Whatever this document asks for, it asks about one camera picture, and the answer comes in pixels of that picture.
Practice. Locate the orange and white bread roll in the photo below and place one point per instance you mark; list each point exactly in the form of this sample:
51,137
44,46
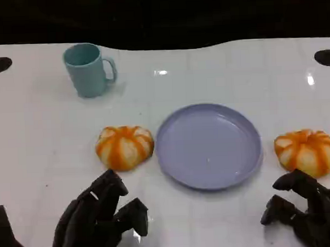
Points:
306,153
125,148

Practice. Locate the lilac plate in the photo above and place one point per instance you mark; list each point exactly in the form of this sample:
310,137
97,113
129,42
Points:
207,146

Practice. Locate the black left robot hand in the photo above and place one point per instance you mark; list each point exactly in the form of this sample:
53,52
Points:
84,228

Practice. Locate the pale green mug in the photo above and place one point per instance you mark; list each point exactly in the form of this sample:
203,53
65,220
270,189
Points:
86,75

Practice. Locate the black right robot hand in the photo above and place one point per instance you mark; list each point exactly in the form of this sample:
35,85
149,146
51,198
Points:
322,220

